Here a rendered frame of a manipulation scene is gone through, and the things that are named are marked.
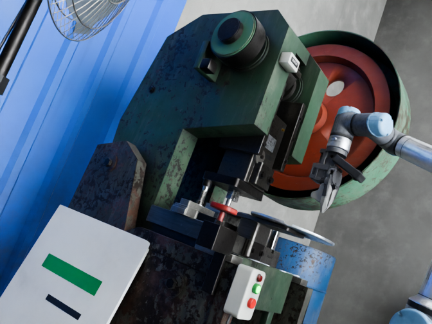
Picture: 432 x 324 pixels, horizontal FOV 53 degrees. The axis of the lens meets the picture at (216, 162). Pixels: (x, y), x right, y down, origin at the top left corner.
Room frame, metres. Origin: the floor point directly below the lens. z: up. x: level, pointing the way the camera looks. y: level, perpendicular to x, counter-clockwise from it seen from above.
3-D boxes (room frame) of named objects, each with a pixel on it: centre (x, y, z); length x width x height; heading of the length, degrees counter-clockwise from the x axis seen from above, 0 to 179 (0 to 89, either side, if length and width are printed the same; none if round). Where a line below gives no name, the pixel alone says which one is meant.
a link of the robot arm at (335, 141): (1.38, -0.36, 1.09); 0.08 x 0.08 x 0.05
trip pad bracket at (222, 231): (1.21, -0.08, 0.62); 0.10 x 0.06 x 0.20; 140
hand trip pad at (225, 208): (1.20, -0.07, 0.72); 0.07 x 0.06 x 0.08; 50
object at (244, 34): (1.60, -0.10, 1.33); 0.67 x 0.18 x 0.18; 140
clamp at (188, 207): (1.47, 0.01, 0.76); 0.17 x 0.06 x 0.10; 140
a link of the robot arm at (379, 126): (1.31, -0.44, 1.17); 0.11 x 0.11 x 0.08; 35
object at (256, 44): (1.42, 0.07, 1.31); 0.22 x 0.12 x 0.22; 50
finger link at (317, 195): (1.37, -0.35, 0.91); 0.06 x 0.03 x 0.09; 49
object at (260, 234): (1.49, -0.23, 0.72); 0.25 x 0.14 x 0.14; 50
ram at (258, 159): (1.57, -0.13, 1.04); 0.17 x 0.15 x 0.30; 50
